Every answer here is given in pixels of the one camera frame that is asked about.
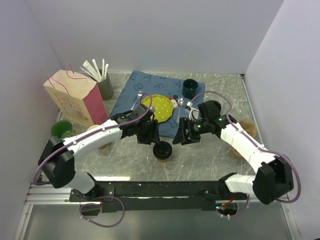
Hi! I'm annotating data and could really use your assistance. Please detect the green interior enamel mug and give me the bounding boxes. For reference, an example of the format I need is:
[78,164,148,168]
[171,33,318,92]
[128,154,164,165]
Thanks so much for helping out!
[51,120,73,139]

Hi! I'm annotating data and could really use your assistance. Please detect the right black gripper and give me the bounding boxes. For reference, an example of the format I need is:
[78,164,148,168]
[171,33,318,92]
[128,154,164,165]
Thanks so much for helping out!
[172,116,209,145]

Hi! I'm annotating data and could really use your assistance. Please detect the silver fork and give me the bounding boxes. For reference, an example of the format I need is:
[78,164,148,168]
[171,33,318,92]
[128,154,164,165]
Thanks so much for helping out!
[130,90,143,111]

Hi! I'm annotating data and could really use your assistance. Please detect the brown paper cup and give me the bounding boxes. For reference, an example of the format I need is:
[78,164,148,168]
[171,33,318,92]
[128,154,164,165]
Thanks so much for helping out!
[156,157,170,163]

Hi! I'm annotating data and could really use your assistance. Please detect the dark green mug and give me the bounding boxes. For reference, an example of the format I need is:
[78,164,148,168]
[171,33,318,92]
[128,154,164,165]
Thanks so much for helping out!
[182,78,199,100]

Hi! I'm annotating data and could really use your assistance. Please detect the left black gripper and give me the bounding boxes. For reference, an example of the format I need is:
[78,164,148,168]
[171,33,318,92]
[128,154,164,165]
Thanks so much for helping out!
[135,119,161,145]

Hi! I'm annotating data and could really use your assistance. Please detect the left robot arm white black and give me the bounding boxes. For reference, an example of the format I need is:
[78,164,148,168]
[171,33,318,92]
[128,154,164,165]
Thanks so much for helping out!
[36,104,160,201]

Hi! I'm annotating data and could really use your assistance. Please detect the white wrapped straws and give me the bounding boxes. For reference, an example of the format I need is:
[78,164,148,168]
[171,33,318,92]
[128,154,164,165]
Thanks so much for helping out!
[80,58,109,83]

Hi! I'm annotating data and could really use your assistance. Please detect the yellow-green dotted plate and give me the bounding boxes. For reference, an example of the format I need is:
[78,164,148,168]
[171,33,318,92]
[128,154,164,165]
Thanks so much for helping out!
[151,94,174,123]

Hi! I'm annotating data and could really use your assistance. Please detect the blue alphabet cloth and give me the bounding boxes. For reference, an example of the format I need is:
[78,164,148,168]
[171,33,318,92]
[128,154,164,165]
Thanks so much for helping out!
[109,69,206,140]

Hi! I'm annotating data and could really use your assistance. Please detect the black plastic cup lid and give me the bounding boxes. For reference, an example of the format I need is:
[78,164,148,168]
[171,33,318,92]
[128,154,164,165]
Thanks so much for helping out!
[152,141,173,159]

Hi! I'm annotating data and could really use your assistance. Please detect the purple cable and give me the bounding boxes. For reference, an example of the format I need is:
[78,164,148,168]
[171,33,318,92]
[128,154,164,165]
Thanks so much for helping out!
[33,91,155,227]
[191,90,302,218]

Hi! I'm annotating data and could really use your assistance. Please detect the cartoon mouse figurine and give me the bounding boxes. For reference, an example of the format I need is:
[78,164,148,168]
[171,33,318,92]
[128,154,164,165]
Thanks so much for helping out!
[167,94,179,108]

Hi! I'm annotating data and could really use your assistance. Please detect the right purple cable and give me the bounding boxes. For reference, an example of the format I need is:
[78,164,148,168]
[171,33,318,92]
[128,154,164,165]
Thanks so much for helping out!
[191,90,302,218]

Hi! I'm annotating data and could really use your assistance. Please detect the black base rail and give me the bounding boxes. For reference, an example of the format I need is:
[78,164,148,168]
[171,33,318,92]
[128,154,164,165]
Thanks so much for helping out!
[69,180,247,213]

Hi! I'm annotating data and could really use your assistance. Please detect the stack of brown paper cups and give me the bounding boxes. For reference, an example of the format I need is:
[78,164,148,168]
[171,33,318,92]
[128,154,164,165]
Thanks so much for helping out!
[86,124,108,150]

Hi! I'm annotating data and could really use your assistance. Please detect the grey straw holder cup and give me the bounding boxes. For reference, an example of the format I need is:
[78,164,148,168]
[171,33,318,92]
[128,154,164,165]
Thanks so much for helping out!
[97,74,114,101]

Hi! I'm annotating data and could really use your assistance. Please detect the brown pulp cup carrier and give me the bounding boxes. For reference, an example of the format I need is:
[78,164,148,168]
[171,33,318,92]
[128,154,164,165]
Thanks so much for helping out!
[231,119,258,159]

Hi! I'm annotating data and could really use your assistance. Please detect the pink paper gift bag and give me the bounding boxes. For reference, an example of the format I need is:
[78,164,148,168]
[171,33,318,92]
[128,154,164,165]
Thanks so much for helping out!
[43,64,108,127]

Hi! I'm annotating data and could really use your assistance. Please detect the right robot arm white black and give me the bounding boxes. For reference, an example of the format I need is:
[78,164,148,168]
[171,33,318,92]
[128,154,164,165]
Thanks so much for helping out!
[172,100,294,205]

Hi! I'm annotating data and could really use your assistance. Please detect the silver spoon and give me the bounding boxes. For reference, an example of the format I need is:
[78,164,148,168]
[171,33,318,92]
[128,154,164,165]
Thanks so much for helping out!
[176,97,184,123]

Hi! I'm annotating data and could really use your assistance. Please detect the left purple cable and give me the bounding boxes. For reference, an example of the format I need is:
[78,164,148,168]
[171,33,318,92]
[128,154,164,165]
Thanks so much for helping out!
[33,91,155,227]

